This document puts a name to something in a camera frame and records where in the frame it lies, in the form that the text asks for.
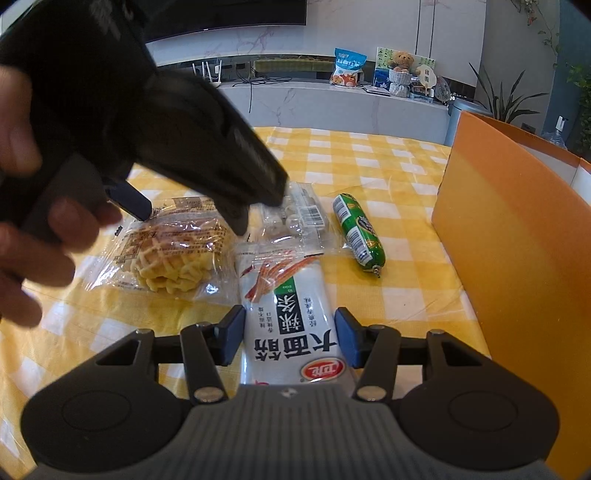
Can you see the hanging vine branch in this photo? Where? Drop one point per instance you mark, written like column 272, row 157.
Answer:
column 542, row 23

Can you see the person's left hand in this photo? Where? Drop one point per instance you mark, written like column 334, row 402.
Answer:
column 21, row 138

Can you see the green sausage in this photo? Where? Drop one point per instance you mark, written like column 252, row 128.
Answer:
column 360, row 230

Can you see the white round paper fan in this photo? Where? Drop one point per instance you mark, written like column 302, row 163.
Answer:
column 427, row 76

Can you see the brown teddy bear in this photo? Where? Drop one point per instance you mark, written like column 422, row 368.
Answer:
column 400, row 61

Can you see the blue white packet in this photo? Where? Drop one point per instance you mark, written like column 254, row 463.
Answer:
column 381, row 79

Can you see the orange cardboard box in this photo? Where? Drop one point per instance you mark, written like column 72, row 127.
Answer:
column 517, row 258

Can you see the trailing green pot plant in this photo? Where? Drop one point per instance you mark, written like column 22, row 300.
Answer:
column 582, row 106

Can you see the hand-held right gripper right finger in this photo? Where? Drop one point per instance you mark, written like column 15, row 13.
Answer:
column 346, row 333

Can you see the white marble television cabinet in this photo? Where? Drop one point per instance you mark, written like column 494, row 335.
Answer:
column 323, row 113

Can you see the clear packet of white balls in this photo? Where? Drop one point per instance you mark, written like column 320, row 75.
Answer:
column 295, row 217

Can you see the snake plant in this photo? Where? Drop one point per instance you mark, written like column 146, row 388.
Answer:
column 503, row 99

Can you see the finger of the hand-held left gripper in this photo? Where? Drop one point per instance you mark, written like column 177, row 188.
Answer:
column 249, row 170
column 131, row 202

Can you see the white router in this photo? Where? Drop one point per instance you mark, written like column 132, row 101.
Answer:
column 207, row 76

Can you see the white knitted basket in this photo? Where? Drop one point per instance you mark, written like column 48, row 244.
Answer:
column 400, row 84

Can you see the clear packet of waffles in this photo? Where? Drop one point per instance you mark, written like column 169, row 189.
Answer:
column 171, row 249

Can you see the green picture board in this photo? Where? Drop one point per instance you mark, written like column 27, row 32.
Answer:
column 425, row 62

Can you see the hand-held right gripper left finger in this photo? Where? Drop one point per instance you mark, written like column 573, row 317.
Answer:
column 233, row 333

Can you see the small flat box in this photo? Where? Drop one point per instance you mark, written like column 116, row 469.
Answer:
column 377, row 90

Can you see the black television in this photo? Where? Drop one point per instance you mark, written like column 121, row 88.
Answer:
column 231, row 14

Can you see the water jug with pump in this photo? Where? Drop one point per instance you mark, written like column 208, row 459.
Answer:
column 556, row 136

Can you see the grey blue trash can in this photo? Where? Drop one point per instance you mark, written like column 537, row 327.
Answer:
column 466, row 117

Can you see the blue snack bag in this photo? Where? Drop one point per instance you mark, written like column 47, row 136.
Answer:
column 348, row 67

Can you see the white spicy strip packet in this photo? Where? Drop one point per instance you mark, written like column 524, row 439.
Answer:
column 286, row 314

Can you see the yellow checkered tablecloth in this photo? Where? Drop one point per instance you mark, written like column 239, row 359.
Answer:
column 378, row 166

